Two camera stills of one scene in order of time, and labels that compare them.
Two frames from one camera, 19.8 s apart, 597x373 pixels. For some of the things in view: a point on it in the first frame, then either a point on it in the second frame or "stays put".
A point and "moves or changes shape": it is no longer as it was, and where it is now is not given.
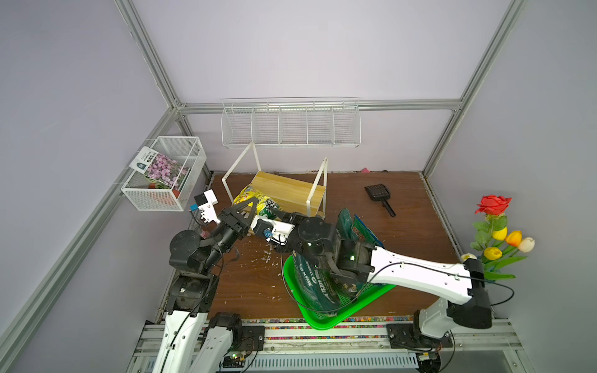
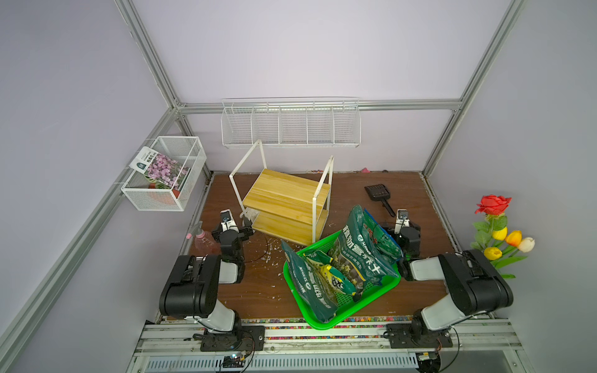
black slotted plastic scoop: [379, 193] stays put
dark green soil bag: [316, 283] moves or changes shape
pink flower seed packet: [160, 171] stays put
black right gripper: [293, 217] -> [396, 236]
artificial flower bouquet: [495, 248] stays put
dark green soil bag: [344, 225] -> [312, 290]
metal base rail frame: [479, 346] stays put
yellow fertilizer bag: [264, 204] -> [319, 261]
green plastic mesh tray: [363, 298] stays put
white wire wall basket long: [291, 123] stays put
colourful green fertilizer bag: [362, 232] -> [382, 237]
